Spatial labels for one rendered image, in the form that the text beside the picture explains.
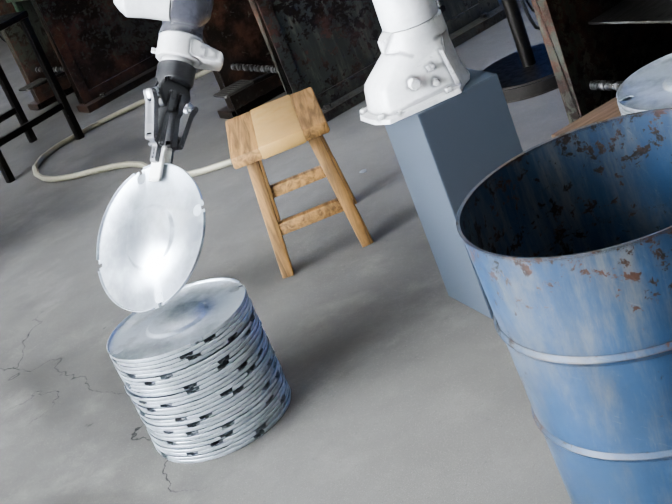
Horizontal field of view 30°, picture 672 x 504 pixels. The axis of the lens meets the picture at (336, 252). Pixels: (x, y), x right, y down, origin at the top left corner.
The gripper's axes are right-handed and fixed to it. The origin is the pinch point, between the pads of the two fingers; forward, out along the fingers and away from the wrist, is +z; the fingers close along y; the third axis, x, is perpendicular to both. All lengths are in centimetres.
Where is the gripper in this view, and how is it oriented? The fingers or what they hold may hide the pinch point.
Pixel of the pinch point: (160, 164)
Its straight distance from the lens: 243.6
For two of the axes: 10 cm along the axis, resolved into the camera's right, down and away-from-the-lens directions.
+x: 7.8, -0.1, -6.3
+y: -6.1, -2.3, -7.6
